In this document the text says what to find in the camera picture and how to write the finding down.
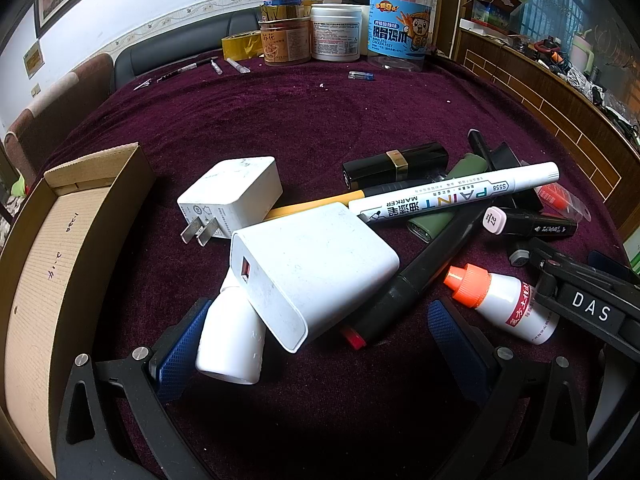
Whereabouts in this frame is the brown label jar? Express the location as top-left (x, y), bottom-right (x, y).
top-left (259, 18), bottom-right (311, 66)

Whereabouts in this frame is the green lighter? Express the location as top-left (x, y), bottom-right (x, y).
top-left (407, 153), bottom-right (487, 244)

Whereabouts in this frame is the yellow black pen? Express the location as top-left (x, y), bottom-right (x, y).
top-left (265, 179), bottom-right (432, 221)

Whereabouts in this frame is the silver pen on table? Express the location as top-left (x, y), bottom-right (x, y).
top-left (226, 58), bottom-right (250, 74)

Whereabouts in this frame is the black leather sofa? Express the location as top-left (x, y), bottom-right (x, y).
top-left (114, 6), bottom-right (260, 89)

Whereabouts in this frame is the maroon tablecloth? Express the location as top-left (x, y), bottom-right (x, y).
top-left (48, 58), bottom-right (625, 479)

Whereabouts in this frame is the white power bank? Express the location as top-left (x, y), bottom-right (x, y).
top-left (230, 203), bottom-right (399, 353)

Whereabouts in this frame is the white plug charger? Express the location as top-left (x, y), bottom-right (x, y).
top-left (177, 156), bottom-right (282, 247)

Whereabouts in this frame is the white plastic jar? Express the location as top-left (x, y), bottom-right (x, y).
top-left (310, 3), bottom-right (362, 62)

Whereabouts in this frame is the white paint marker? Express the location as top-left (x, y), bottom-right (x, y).
top-left (348, 162), bottom-right (560, 223)

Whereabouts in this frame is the black pen far table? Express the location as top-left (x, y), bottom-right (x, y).
top-left (155, 56), bottom-right (218, 82)

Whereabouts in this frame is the blue label clear jar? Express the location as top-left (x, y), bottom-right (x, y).
top-left (368, 0), bottom-right (433, 70)

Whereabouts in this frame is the small blue clear tube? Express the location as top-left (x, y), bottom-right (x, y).
top-left (348, 70), bottom-right (375, 81)

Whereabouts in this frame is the black marker red cap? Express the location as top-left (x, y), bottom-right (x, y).
top-left (342, 198), bottom-right (495, 350)

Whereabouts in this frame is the long black pen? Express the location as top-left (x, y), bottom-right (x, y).
top-left (468, 129), bottom-right (495, 170)

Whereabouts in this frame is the white bottle orange cap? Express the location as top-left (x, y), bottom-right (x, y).
top-left (444, 263), bottom-right (559, 346)

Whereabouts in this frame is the wooden glass cabinet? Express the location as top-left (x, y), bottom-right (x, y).
top-left (434, 0), bottom-right (639, 240)

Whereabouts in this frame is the cardboard tray box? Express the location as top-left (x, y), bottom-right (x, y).
top-left (1, 143), bottom-right (153, 479)

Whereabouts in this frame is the white squeeze bottle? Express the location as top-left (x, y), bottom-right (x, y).
top-left (195, 269), bottom-right (266, 385)

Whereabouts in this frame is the yellow tape roll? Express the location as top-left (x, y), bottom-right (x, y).
top-left (221, 30), bottom-right (262, 62)

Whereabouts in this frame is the black gold lipstick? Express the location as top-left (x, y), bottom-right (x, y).
top-left (342, 142), bottom-right (449, 191)

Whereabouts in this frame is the brown pink armchair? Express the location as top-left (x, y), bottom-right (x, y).
top-left (3, 53), bottom-right (114, 186)

